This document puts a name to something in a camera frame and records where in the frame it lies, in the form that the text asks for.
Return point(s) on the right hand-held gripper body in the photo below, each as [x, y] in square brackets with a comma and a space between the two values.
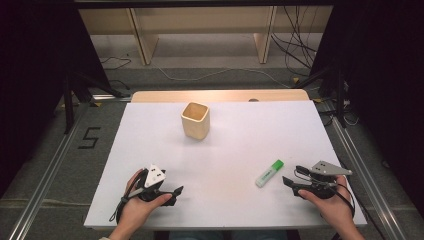
[325, 180]

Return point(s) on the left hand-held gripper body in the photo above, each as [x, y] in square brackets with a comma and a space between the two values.
[154, 176]

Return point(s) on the person's right hand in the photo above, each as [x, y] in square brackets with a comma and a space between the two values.
[333, 206]

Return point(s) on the person's left hand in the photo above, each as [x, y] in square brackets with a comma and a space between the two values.
[136, 206]

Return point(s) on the green and white highlighter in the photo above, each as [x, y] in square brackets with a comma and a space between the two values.
[269, 174]

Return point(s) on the white table sheet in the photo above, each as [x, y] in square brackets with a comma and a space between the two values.
[226, 156]

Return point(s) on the square wooden pen holder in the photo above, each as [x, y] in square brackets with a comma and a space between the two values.
[196, 125]

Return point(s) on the black metal stand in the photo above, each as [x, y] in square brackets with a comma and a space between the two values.
[71, 96]
[338, 90]

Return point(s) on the black curtain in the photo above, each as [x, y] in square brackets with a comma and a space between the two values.
[386, 83]
[33, 83]

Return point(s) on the light wooden bench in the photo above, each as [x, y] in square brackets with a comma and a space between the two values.
[206, 20]

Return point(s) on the short aluminium floor rail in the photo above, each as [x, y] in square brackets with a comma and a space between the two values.
[111, 97]

